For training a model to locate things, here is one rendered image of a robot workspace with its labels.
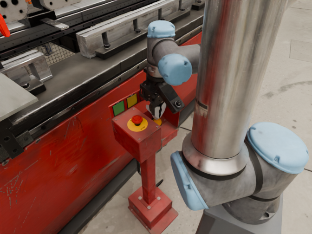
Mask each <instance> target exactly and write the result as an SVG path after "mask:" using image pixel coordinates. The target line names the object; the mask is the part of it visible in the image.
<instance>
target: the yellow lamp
mask: <svg viewBox="0 0 312 234"><path fill-rule="evenodd" d="M127 103H128V108H129V107H131V106H133V105H135V104H136V103H137V94H135V95H133V96H131V97H129V98H128V99H127Z"/></svg>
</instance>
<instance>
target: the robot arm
mask: <svg viewBox="0 0 312 234"><path fill-rule="evenodd" d="M295 1H296V0H205V7H204V17H203V26H202V35H201V44H196V45H185V46H178V45H177V43H176V42H175V41H174V37H175V26H174V25H173V24H172V23H170V22H168V21H164V20H157V21H153V22H151V23H150V24H149V26H148V35H147V37H148V39H147V67H145V68H143V71H144V72H145V73H146V80H145V81H144V82H143V83H141V84H140V96H141V97H142V98H143V99H144V100H146V101H150V104H149V105H146V109H147V110H148V111H149V112H150V113H151V114H152V116H153V118H154V119H155V120H158V119H159V118H160V117H161V116H162V114H163V113H164V111H165V108H166V107H167V106H168V108H169V109H170V110H171V112H172V113H173V114H175V113H177V112H179V111H180V110H181V109H183V108H184V106H185V104H184V103H183V101H182V100H181V99H180V97H179V96H178V95H177V93H176V92H175V90H174V89H173V87H172V85H174V86H176V85H181V84H182V83H184V82H187V81H188V80H189V78H190V77H191V75H192V74H198V76H197V85H196V95H195V107H194V117H193V126H192V131H191V132H189V133H188V134H187V135H186V136H185V138H184V140H183V142H182V151H178V150H177V151H176V152H174V153H172V154H171V156H170V161H171V166H172V170H173V173H174V177H175V180H176V183H177V186H178V188H179V191H180V193H181V196H182V198H183V200H184V202H185V204H186V205H187V207H188V208H189V209H191V210H193V211H197V210H201V209H209V207H212V206H216V205H219V204H222V206H223V207H224V208H225V210H226V211H227V212H228V213H229V214H230V215H232V216H233V217H234V218H236V219H238V220H240V221H241V222H244V223H247V224H254V225H257V224H263V223H265V222H267V221H269V220H270V219H271V218H272V217H273V216H274V215H275V214H276V213H277V211H278V208H279V205H280V195H281V194H282V192H283V191H284V190H285V189H286V188H287V187H288V185H289V184H290V183H291V182H292V181H293V180H294V179H295V177H296V176H297V175H298V174H299V173H301V172H302V171H303V170H304V167H305V165H306V164H307V162H308V160H309V152H308V149H307V147H306V145H305V143H304V142H303V141H302V140H301V138H300V137H299V136H297V135H296V134H295V133H294V132H292V131H291V130H289V129H288V128H286V127H283V126H281V125H279V124H276V123H271V122H258V123H255V124H253V125H252V126H251V127H250V128H249V129H248V126H249V123H250V120H251V117H252V113H253V110H254V107H255V104H256V101H257V98H258V94H259V92H260V88H261V85H262V82H263V78H264V75H265V73H266V69H267V66H268V62H269V59H270V57H271V53H272V50H273V47H274V43H275V41H276V37H277V34H278V31H279V28H280V24H281V22H282V18H283V15H284V12H285V11H286V10H287V9H288V8H289V7H290V6H291V5H292V4H293V3H294V2H295ZM141 89H142V94H141Z"/></svg>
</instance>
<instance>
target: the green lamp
mask: <svg viewBox="0 0 312 234"><path fill-rule="evenodd" d="M113 110H114V115H117V114H119V113H121V112H122V111H124V102H123V101H122V102H120V103H118V104H116V105H115V106H113Z"/></svg>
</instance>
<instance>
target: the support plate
mask: <svg viewBox="0 0 312 234"><path fill-rule="evenodd" d="M37 101H38V99H37V97H35V96H34V95H33V94H31V93H30V92H28V91H27V90H25V89H24V88H22V87H21V86H19V85H18V84H17V83H15V82H14V81H12V80H11V79H9V78H8V77H7V76H5V75H4V74H2V73H0V121H2V120H4V119H6V118H7V117H9V116H11V115H13V114H15V113H17V112H18V111H20V110H22V109H24V108H26V107H28V106H30V105H32V104H33V103H35V102H37Z"/></svg>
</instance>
